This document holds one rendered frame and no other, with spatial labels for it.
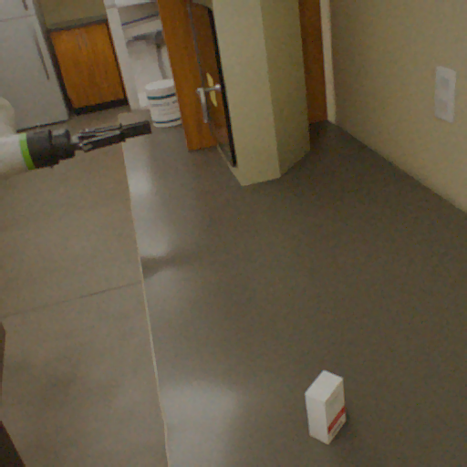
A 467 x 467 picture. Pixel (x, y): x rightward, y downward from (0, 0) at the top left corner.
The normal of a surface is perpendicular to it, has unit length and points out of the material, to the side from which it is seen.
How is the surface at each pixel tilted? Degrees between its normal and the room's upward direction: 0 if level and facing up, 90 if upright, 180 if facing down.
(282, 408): 0
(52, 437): 0
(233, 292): 0
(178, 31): 90
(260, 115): 90
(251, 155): 90
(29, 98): 90
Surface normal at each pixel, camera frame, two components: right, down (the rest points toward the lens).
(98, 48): 0.23, 0.45
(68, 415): -0.15, -0.86
